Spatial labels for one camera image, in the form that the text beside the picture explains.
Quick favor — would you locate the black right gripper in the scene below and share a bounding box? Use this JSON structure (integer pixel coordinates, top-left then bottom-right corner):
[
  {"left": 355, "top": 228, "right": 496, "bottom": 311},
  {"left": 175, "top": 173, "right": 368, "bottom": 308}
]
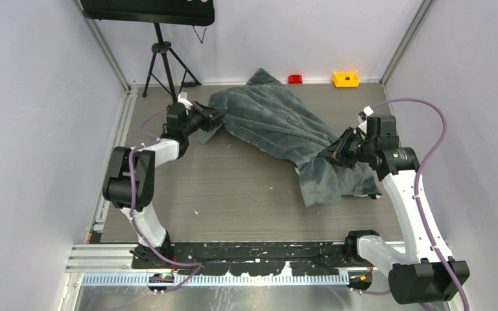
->
[{"left": 320, "top": 126, "right": 376, "bottom": 169}]

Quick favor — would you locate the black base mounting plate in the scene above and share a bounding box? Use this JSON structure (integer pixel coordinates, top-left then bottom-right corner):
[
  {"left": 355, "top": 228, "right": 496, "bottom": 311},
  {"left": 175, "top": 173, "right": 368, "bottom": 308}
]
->
[{"left": 130, "top": 242, "right": 374, "bottom": 277}]

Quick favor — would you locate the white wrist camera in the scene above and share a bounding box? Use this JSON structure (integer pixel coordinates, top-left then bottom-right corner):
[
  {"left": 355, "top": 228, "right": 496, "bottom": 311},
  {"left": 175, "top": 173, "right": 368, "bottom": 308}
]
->
[
  {"left": 358, "top": 106, "right": 374, "bottom": 132},
  {"left": 177, "top": 91, "right": 193, "bottom": 110}
]

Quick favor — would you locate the yellow small bin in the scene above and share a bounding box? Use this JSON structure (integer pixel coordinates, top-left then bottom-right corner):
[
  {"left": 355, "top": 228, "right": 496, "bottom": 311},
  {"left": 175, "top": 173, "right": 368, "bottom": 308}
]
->
[{"left": 332, "top": 72, "right": 360, "bottom": 87}]

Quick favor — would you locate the aluminium front rail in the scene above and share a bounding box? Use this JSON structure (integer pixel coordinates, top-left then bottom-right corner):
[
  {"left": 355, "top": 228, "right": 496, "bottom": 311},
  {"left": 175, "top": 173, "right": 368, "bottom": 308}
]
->
[{"left": 65, "top": 240, "right": 458, "bottom": 288}]

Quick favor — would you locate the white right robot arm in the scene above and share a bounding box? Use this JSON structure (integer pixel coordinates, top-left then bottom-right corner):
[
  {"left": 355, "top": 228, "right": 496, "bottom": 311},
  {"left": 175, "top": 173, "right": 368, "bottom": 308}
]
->
[{"left": 319, "top": 115, "right": 470, "bottom": 305}]

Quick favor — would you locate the aluminium left side rail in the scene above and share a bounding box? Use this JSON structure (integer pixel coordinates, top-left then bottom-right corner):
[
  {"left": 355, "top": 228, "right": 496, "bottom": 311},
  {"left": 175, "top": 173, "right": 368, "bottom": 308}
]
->
[{"left": 88, "top": 86, "right": 139, "bottom": 235}]

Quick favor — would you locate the grey plush pillowcase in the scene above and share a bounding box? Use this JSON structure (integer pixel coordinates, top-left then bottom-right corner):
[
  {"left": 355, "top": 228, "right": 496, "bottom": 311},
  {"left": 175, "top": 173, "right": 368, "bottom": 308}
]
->
[{"left": 208, "top": 68, "right": 382, "bottom": 207}]

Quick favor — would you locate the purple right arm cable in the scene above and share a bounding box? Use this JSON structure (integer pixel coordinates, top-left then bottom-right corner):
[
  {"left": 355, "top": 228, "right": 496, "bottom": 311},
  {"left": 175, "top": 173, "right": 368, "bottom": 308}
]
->
[{"left": 351, "top": 97, "right": 471, "bottom": 311}]

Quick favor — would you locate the red small block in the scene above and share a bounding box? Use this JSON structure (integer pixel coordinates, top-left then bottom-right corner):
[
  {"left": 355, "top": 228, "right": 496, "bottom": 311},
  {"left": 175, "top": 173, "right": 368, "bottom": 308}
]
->
[{"left": 287, "top": 75, "right": 303, "bottom": 84}]

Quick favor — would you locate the aluminium rail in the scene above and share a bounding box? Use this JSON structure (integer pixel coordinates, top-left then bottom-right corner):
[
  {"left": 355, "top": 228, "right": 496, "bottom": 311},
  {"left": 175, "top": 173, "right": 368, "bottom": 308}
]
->
[
  {"left": 65, "top": 240, "right": 458, "bottom": 288},
  {"left": 88, "top": 86, "right": 139, "bottom": 235}
]

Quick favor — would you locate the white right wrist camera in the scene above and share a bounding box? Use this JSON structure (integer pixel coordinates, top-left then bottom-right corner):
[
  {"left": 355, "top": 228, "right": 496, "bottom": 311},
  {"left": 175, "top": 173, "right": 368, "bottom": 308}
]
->
[{"left": 358, "top": 106, "right": 374, "bottom": 132}]

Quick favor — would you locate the black tripod stand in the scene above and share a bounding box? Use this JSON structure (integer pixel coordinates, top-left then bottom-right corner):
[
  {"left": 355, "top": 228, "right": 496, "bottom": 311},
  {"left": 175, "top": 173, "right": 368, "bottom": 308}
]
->
[{"left": 142, "top": 23, "right": 202, "bottom": 102}]

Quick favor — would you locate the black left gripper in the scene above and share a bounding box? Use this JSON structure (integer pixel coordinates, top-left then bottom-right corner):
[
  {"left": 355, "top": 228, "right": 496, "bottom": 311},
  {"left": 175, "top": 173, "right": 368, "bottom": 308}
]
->
[{"left": 183, "top": 102, "right": 228, "bottom": 137}]

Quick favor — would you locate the black panel on tripod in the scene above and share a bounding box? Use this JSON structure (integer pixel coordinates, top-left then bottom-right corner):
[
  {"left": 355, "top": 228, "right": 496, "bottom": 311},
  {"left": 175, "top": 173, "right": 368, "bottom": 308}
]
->
[{"left": 80, "top": 0, "right": 215, "bottom": 27}]

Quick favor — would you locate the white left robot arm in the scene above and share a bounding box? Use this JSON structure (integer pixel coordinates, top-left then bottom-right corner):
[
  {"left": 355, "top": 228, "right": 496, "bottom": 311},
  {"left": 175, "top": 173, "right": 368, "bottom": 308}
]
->
[{"left": 102, "top": 99, "right": 227, "bottom": 268}]

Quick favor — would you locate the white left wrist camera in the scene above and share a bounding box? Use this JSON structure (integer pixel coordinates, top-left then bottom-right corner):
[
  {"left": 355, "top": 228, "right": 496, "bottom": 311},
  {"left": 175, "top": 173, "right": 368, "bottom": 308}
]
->
[{"left": 177, "top": 91, "right": 193, "bottom": 110}]

